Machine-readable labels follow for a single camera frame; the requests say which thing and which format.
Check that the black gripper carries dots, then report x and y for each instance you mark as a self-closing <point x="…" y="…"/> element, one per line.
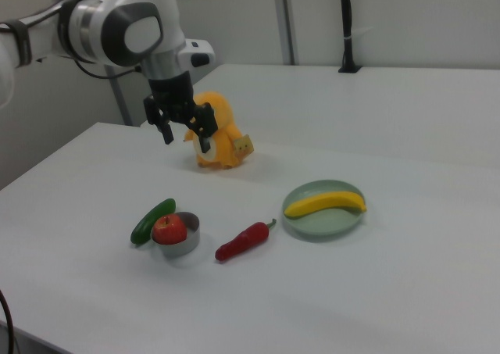
<point x="172" y="96"/>

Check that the red chili pepper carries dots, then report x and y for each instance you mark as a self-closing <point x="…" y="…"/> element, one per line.
<point x="246" y="238"/>

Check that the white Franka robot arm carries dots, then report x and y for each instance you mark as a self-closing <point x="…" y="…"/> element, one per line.
<point x="133" y="29"/>

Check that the green plastic plate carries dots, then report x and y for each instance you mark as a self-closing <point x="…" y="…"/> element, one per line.
<point x="320" y="227"/>

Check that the orange plush toy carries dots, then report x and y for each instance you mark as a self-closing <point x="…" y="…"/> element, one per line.
<point x="224" y="147"/>

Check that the green cucumber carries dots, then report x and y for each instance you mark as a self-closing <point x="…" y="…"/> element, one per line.
<point x="146" y="223"/>

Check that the red apple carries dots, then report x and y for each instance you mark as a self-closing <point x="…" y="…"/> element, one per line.
<point x="170" y="231"/>

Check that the small metal bowl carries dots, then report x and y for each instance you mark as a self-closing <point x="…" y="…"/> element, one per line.
<point x="183" y="246"/>

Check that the yellow banana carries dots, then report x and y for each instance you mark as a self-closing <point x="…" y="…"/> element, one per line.
<point x="324" y="203"/>

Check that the black pole with base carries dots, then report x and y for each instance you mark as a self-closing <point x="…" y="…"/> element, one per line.
<point x="347" y="14"/>

